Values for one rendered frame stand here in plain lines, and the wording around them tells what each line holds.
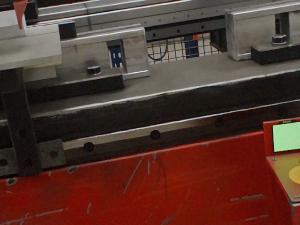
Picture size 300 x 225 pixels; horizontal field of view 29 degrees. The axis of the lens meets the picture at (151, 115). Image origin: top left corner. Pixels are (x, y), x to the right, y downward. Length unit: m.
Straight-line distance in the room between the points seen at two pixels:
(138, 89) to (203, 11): 0.41
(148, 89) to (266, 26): 0.28
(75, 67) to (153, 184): 0.27
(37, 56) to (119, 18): 0.54
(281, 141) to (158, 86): 0.25
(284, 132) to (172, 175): 0.24
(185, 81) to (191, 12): 0.36
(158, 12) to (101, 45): 0.31
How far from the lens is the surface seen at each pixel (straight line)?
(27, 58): 0.85
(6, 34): 1.03
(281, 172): 0.90
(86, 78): 1.05
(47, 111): 1.01
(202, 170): 1.08
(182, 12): 1.39
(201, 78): 1.07
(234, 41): 1.16
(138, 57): 1.11
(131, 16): 1.36
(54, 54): 0.84
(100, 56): 1.10
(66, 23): 1.10
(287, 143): 0.95
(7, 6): 1.30
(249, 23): 1.16
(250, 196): 1.13
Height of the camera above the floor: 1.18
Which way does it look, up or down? 20 degrees down
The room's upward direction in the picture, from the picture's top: 8 degrees counter-clockwise
